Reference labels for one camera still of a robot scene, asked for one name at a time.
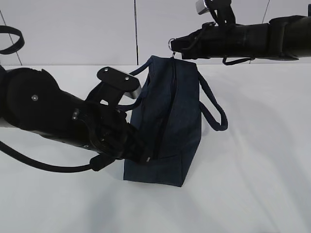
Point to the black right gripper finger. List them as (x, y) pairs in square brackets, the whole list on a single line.
[(182, 45)]

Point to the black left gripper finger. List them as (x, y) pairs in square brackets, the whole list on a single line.
[(134, 148)]

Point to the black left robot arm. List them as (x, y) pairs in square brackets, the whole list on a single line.
[(32, 100)]

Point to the dark navy lunch bag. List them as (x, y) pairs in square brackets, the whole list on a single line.
[(168, 116)]

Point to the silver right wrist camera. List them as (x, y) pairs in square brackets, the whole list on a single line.
[(205, 6)]

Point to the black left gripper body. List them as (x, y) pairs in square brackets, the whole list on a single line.
[(107, 128)]

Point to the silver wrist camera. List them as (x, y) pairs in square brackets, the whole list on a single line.
[(121, 81), (205, 6)]

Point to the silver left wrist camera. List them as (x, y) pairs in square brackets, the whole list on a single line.
[(121, 81)]

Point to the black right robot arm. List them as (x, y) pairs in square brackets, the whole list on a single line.
[(281, 39)]

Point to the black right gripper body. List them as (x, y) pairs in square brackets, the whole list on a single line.
[(205, 42)]

